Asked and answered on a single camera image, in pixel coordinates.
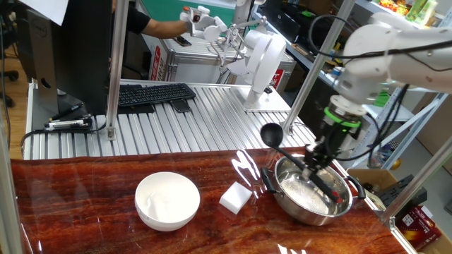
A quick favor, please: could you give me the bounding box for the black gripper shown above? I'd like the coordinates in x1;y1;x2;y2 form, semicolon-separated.
302;121;359;177

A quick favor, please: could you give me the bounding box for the black ladle with red ring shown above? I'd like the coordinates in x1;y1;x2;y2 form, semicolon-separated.
260;122;345;205

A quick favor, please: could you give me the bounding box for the white haptic control device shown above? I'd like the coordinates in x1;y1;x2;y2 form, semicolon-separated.
179;5;292;114

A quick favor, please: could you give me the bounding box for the person bare forearm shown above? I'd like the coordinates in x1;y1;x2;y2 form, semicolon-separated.
141;18;189;40

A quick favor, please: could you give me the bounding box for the white ceramic bowl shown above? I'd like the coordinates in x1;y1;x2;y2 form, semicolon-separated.
134;171;201;233

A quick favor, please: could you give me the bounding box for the brown cardboard box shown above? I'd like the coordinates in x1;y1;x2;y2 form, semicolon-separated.
347;168;400;193

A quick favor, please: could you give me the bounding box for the green cloth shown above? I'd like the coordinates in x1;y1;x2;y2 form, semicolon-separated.
372;90;389;108

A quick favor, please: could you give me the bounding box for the black plastic case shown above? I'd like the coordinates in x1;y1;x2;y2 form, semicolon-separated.
376;174;428;209

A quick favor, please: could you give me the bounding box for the white metal shelf rack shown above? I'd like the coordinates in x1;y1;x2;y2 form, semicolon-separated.
331;0;452;170

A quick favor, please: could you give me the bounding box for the white sponge block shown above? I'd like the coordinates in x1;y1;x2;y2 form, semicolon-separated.
218;181;254;215

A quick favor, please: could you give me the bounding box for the red printed carton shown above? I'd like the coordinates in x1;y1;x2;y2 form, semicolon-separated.
395;205;444;252

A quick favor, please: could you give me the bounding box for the silver aluminium flight case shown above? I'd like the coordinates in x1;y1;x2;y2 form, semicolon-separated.
162;35;297;85

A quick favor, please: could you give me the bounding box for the black keyboard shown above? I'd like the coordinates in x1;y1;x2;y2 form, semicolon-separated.
117;83;197;108

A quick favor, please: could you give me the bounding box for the red and white sign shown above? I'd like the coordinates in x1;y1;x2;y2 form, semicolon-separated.
148;37;169;83

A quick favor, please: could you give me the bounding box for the black flat pad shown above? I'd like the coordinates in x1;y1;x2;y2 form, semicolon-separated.
117;102;155;115

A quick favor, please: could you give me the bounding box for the black shirt sleeve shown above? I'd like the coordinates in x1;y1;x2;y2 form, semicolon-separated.
125;6;152;36

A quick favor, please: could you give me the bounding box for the wood pattern table mat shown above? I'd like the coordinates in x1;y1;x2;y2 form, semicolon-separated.
10;146;410;254

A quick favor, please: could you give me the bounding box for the white marker pen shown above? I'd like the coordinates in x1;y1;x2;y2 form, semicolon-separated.
44;119;93;128

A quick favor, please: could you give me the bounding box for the black pen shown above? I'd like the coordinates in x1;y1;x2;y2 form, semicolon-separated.
49;102;85;123

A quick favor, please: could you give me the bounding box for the black computer monitor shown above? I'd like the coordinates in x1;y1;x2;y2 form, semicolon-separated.
13;0;114;117

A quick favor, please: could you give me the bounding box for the white paper sheet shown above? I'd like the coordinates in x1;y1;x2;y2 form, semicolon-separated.
19;0;70;26

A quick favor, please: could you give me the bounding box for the black office chair base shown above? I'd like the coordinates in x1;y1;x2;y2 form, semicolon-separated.
0;68;20;109

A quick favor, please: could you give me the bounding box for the green adapter ring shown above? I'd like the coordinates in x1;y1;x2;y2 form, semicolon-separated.
323;107;362;128

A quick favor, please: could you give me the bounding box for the steel pot with black handles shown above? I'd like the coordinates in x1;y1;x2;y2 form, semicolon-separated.
260;155;367;226

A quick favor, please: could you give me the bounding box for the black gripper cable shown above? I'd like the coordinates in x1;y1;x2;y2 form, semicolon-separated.
335;56;452;167

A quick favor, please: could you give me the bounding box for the black camera cable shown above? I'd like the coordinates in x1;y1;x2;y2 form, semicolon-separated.
308;14;452;60

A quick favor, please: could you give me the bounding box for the black table cable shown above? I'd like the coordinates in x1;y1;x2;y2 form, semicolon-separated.
20;121;107;159

